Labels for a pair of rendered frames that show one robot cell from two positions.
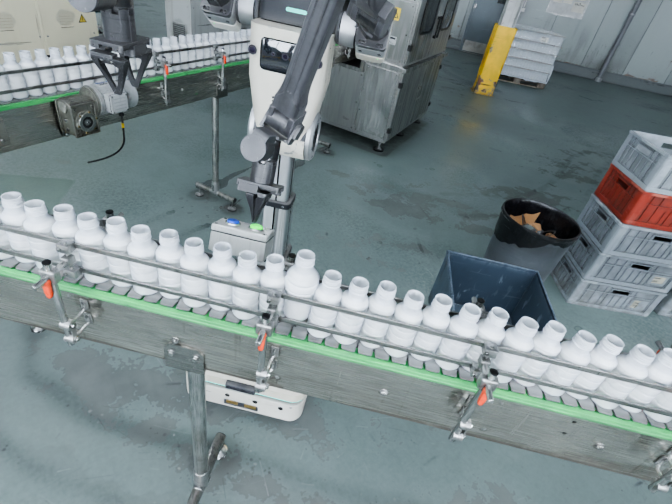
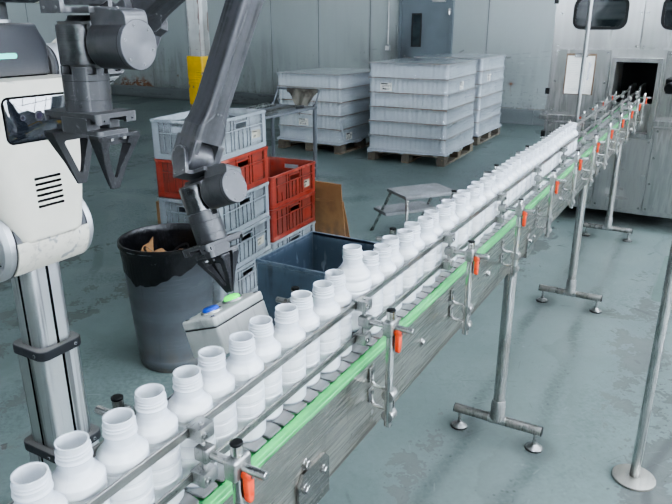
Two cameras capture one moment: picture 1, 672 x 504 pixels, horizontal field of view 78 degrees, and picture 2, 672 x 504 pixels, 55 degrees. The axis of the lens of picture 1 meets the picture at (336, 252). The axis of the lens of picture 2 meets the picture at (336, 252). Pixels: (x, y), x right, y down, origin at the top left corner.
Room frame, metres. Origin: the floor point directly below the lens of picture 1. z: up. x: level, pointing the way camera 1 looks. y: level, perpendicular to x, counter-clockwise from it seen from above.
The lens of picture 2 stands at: (0.16, 1.10, 1.59)
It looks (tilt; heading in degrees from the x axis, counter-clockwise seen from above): 19 degrees down; 297
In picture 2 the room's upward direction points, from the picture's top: straight up
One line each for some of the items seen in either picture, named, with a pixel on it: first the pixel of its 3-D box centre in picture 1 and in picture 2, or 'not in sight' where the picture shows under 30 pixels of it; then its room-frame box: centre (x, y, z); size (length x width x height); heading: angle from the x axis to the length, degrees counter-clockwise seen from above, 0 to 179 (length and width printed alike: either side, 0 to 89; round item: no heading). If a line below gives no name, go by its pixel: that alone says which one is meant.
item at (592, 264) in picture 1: (620, 255); (219, 241); (2.53, -1.93, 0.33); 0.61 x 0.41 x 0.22; 94
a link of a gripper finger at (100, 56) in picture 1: (119, 68); (104, 151); (0.81, 0.49, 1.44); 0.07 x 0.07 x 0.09; 88
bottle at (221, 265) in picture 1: (222, 276); (302, 338); (0.67, 0.23, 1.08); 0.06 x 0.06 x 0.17
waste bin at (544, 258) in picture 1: (518, 259); (172, 298); (2.22, -1.14, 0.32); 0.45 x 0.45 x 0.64
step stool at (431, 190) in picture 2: not in sight; (413, 212); (1.85, -3.52, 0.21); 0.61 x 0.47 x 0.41; 141
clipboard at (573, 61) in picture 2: not in sight; (579, 74); (0.88, -4.59, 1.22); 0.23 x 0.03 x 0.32; 178
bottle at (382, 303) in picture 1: (378, 314); (389, 273); (0.66, -0.12, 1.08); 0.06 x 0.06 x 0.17
